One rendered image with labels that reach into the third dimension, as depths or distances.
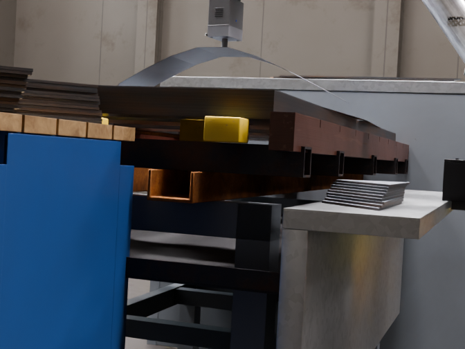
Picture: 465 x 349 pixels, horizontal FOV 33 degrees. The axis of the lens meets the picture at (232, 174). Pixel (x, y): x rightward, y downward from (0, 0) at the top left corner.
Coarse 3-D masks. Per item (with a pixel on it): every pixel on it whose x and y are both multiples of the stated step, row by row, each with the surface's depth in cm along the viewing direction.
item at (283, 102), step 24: (120, 96) 133; (144, 96) 132; (168, 96) 130; (192, 96) 129; (216, 96) 127; (240, 96) 126; (264, 96) 125; (288, 96) 132; (120, 120) 164; (144, 120) 158; (168, 120) 155; (264, 120) 130; (336, 120) 173
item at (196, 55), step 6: (192, 48) 203; (198, 48) 204; (180, 54) 205; (186, 54) 207; (192, 54) 209; (198, 54) 210; (204, 54) 212; (210, 54) 213; (186, 60) 214; (192, 60) 216; (198, 60) 217; (204, 60) 219
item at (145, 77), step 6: (138, 72) 208; (144, 72) 210; (150, 72) 212; (132, 78) 211; (138, 78) 213; (144, 78) 215; (150, 78) 217; (156, 78) 220; (162, 78) 222; (132, 84) 216; (138, 84) 218; (144, 84) 220; (150, 84) 223; (156, 84) 226
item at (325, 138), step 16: (272, 112) 121; (288, 112) 120; (272, 128) 121; (288, 128) 120; (304, 128) 126; (320, 128) 138; (336, 128) 151; (272, 144) 121; (288, 144) 120; (304, 144) 127; (320, 144) 138; (336, 144) 152; (352, 144) 168; (368, 144) 189; (384, 144) 215; (400, 144) 249; (384, 160) 235; (400, 160) 252
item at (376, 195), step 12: (336, 180) 146; (348, 180) 147; (360, 180) 152; (336, 192) 140; (348, 192) 136; (360, 192) 135; (372, 192) 132; (384, 192) 130; (396, 192) 143; (336, 204) 133; (348, 204) 130; (360, 204) 129; (372, 204) 126; (384, 204) 125; (396, 204) 143
